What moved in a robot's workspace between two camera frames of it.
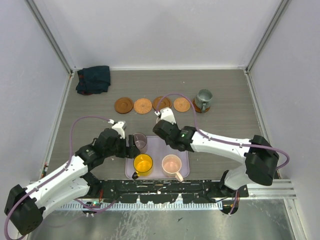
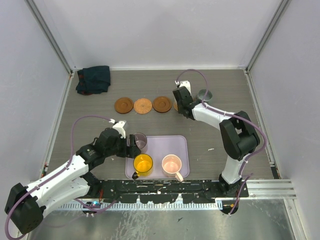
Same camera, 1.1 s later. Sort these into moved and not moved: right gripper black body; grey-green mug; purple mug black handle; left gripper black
Moved: right gripper black body
Not moved: purple mug black handle; grey-green mug; left gripper black
